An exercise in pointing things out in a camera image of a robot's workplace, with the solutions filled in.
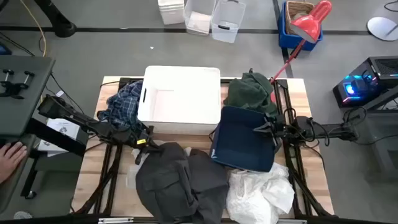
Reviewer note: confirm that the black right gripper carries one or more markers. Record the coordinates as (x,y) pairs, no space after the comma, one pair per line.
(276,126)

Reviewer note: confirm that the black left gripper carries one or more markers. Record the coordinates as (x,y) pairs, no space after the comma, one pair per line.
(138,137)

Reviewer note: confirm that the navy blue garment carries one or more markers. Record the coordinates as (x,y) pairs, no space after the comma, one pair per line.
(239,140)

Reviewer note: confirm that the dark green garment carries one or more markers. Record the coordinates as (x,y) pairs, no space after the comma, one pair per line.
(248,91)

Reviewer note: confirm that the dark grey garment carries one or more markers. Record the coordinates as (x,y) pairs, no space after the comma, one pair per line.
(183,186)

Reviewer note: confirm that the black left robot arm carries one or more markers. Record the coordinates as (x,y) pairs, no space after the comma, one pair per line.
(77,117)

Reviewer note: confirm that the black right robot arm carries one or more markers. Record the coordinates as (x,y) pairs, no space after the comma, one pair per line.
(326,131)

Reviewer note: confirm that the blue plaid shirt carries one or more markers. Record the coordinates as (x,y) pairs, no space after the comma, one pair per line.
(122,105)

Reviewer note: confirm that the large white plastic bin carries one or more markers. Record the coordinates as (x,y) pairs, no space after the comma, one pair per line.
(180,102)

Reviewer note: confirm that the white crumpled garment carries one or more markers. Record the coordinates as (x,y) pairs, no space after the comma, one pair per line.
(258,196)

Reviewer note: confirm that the white printed paper sheets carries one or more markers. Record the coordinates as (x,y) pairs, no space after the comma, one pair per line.
(63,127)

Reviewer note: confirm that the blue plastic crate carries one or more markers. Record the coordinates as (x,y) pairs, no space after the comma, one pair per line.
(290,42)

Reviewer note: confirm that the black computer with lights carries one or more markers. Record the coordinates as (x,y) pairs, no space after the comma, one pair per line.
(363,84)

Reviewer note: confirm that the clear plastic storage bin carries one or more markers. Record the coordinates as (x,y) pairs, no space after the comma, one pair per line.
(228,21)
(199,17)

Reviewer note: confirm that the red desk lamp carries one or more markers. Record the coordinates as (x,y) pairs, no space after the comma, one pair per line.
(309,23)

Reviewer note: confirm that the wicker basket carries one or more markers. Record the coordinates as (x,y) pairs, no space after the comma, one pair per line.
(295,12)

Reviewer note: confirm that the grey side desk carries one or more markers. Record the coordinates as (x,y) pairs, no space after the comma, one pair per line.
(21,115)

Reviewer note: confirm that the person's hand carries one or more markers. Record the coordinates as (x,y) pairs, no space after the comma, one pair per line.
(11,158)

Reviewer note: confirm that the white storage box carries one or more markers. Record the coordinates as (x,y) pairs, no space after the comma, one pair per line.
(171,11)

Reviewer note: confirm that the white round disc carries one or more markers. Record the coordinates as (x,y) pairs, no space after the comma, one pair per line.
(381,28)

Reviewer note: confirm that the black stand base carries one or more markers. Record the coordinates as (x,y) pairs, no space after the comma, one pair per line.
(60,25)

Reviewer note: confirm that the black metal table frame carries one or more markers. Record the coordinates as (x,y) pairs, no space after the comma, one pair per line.
(109,177)

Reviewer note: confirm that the silver metal bracket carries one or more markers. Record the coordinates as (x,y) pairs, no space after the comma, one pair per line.
(115,220)

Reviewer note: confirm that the black clamp mount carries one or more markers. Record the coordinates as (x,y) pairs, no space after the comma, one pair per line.
(14,87)

